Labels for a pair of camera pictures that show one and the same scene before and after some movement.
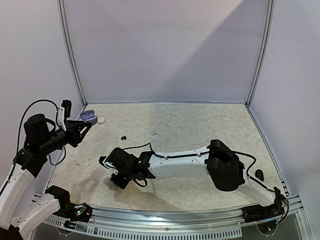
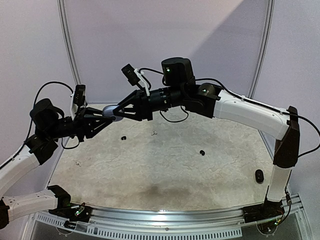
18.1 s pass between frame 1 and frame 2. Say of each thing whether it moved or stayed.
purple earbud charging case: moved
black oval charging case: stayed
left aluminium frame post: stayed
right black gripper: moved
